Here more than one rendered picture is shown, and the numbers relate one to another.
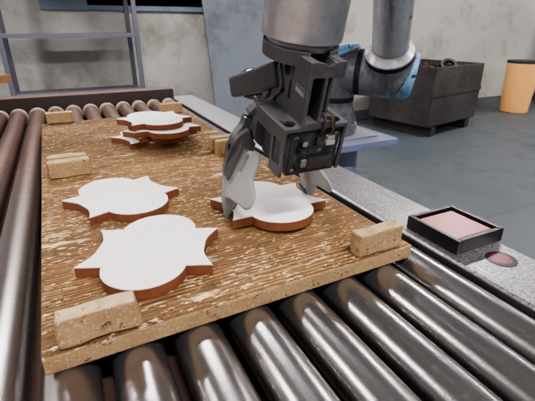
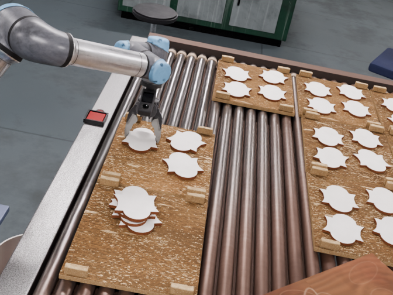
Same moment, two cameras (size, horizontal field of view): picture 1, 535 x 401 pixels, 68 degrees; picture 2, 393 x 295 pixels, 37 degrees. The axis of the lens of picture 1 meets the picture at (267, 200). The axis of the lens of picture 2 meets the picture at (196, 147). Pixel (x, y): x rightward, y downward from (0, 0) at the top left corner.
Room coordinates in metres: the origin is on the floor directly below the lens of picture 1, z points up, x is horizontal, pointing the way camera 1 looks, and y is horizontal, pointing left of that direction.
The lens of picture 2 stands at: (1.92, 0.93, 2.02)
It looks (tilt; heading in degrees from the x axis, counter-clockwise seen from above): 32 degrees down; 206
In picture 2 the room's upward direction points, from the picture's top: 11 degrees clockwise
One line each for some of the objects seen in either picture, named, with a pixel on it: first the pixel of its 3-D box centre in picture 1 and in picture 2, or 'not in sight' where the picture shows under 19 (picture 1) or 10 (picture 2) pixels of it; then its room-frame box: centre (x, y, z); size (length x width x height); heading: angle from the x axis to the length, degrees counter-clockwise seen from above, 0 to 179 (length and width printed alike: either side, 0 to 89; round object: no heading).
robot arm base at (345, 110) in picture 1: (330, 111); not in sight; (1.13, -0.18, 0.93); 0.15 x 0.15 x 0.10
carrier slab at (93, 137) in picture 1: (133, 138); (141, 236); (0.84, 0.29, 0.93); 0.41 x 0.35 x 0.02; 27
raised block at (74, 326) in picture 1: (99, 318); (204, 130); (0.24, 0.13, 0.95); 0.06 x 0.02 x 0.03; 117
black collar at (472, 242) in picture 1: (453, 227); (96, 117); (0.43, -0.23, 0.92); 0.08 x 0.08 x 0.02; 26
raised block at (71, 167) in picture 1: (69, 167); (196, 192); (0.58, 0.30, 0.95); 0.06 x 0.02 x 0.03; 117
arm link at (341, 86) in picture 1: (337, 68); not in sight; (1.12, -0.19, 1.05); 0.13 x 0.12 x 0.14; 69
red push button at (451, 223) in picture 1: (453, 228); (96, 117); (0.43, -0.23, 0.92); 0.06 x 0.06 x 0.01; 26
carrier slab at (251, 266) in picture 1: (193, 211); (161, 156); (0.47, 0.10, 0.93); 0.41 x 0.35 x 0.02; 27
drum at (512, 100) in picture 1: (518, 86); not in sight; (6.02, -3.66, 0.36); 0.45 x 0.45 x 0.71
